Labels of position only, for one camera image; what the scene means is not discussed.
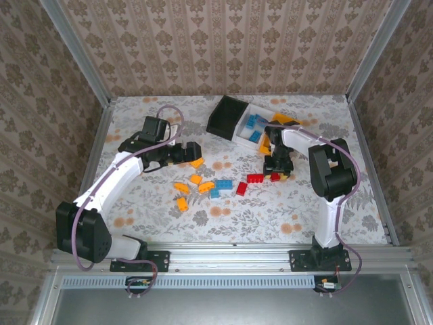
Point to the aluminium frame post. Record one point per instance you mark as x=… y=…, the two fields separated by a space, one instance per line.
x=77 y=50
x=377 y=50

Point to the black plastic bin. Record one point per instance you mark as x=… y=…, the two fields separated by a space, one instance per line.
x=226 y=115

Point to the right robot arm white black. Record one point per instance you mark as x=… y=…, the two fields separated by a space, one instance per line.
x=333 y=169

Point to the grey metal panel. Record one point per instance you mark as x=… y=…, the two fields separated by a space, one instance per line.
x=220 y=308

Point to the small connector board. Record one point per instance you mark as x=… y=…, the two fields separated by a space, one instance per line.
x=329 y=285
x=138 y=282

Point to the orange lego brick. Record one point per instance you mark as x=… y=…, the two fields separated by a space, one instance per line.
x=182 y=204
x=182 y=188
x=206 y=187
x=196 y=179
x=197 y=163

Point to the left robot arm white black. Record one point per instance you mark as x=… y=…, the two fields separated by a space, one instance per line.
x=111 y=179

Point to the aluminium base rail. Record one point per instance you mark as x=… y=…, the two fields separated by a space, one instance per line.
x=230 y=257

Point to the blue lego brick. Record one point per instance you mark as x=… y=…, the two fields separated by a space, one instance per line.
x=250 y=121
x=255 y=136
x=224 y=184
x=214 y=193
x=261 y=118

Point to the white plastic bin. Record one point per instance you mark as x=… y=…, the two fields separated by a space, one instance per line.
x=242 y=137

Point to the floral patterned table cover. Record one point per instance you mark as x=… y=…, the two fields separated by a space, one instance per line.
x=236 y=220

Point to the yellow plastic bin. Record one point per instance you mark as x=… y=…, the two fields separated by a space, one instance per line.
x=284 y=119

